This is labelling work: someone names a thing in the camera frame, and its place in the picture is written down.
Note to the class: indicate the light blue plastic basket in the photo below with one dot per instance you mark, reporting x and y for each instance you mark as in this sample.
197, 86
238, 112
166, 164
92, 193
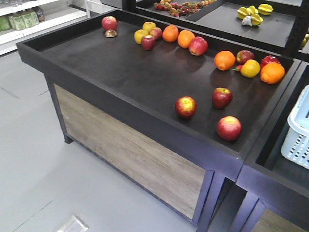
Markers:
296, 144

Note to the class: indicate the black wood produce display table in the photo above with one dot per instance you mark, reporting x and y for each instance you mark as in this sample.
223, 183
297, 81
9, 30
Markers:
118, 101

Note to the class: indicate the red yellow apple front left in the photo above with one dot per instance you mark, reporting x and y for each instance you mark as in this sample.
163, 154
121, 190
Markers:
185, 107

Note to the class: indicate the dark red apple left group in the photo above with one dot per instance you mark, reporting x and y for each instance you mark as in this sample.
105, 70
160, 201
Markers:
148, 42

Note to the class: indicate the red apple front right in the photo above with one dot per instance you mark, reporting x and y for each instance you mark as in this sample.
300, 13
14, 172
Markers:
229, 128

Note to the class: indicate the pink red apple back row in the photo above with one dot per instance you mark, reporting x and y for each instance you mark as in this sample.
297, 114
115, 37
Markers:
198, 46

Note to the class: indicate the small pink apple back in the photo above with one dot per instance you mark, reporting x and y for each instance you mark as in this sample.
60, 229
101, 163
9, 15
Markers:
156, 33

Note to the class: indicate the orange back row left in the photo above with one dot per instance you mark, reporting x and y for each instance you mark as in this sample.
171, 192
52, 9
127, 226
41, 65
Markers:
170, 33

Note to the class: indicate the orange middle right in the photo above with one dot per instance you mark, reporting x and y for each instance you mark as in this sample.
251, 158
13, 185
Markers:
224, 60

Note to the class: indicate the yellow apple back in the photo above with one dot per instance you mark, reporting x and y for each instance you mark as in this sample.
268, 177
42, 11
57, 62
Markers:
148, 26

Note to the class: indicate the small red chili pepper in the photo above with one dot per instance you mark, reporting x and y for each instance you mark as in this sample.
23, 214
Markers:
238, 68

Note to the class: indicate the red apple far corner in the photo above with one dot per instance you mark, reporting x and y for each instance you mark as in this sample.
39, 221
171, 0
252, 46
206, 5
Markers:
109, 22

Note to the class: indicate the red green apple back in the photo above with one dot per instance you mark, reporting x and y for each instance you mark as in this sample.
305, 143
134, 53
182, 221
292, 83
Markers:
243, 56

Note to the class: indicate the cherry tomato vine pile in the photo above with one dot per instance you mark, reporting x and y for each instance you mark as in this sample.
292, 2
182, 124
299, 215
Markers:
181, 9

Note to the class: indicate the orange far right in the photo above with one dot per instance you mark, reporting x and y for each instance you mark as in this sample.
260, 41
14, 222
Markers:
272, 73

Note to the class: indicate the red bell pepper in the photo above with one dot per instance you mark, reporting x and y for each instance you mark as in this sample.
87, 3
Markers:
269, 59

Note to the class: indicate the white garlic bulb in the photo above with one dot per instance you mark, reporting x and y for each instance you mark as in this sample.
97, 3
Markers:
247, 21

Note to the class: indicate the metal floor outlet plate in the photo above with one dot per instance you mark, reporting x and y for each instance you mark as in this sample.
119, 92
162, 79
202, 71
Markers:
73, 224

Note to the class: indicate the yellow starfruit pile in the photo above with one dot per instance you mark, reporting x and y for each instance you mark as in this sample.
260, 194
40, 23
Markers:
255, 13

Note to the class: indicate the black upper display shelf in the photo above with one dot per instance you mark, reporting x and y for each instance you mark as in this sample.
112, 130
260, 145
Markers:
280, 32

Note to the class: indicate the row of green bottles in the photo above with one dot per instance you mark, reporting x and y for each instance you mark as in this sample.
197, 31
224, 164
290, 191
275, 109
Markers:
22, 20

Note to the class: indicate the white store shelving unit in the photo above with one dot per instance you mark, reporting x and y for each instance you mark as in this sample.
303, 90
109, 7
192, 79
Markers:
57, 13

